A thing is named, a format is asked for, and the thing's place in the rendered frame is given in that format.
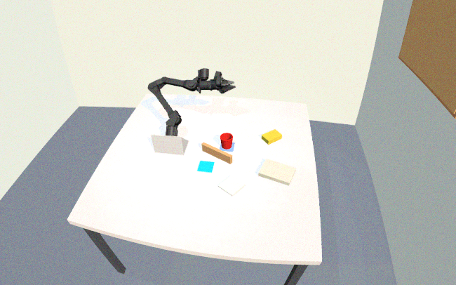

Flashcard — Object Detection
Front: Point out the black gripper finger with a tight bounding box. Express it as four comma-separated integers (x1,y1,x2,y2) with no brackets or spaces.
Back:
224,85,236,92
221,76,234,87

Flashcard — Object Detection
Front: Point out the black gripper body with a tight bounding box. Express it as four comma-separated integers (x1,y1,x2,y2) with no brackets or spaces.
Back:
208,76,224,93

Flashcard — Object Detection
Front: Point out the yellow block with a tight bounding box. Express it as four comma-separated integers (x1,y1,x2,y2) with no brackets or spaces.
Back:
262,129,282,145

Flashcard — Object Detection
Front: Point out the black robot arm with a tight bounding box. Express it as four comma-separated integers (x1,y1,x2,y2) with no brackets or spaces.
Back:
148,68,209,136

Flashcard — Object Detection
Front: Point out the red cup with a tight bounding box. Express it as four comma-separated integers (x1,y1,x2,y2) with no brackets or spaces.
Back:
220,133,233,150

